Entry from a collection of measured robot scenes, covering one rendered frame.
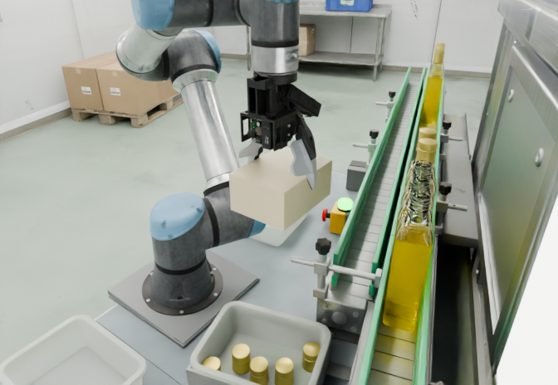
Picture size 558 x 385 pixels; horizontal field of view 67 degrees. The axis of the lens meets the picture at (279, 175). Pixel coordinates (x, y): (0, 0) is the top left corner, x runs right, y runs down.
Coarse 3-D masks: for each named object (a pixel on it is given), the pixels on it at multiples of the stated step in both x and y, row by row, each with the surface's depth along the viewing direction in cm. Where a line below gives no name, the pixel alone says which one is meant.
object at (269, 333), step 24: (240, 312) 85; (264, 312) 83; (216, 336) 80; (240, 336) 87; (264, 336) 85; (288, 336) 83; (312, 336) 81; (192, 360) 73; (240, 384) 69; (312, 384) 69
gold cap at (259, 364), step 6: (252, 360) 76; (258, 360) 76; (264, 360) 76; (252, 366) 75; (258, 366) 75; (264, 366) 75; (252, 372) 75; (258, 372) 74; (264, 372) 75; (252, 378) 75; (258, 378) 75; (264, 378) 75; (264, 384) 76
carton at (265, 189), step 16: (256, 160) 79; (272, 160) 79; (288, 160) 79; (320, 160) 79; (240, 176) 73; (256, 176) 73; (272, 176) 73; (288, 176) 73; (304, 176) 73; (320, 176) 77; (240, 192) 74; (256, 192) 72; (272, 192) 70; (288, 192) 69; (304, 192) 74; (320, 192) 79; (240, 208) 76; (256, 208) 73; (272, 208) 71; (288, 208) 71; (304, 208) 76; (272, 224) 72; (288, 224) 72
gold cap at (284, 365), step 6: (282, 360) 76; (288, 360) 76; (276, 366) 75; (282, 366) 75; (288, 366) 75; (276, 372) 75; (282, 372) 74; (288, 372) 74; (276, 378) 76; (282, 378) 75; (288, 378) 75; (276, 384) 76; (282, 384) 75; (288, 384) 75
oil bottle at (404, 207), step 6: (408, 198) 73; (402, 204) 73; (408, 204) 72; (402, 210) 71; (408, 210) 71; (432, 210) 72; (402, 216) 71; (432, 216) 71; (396, 228) 72; (390, 264) 76
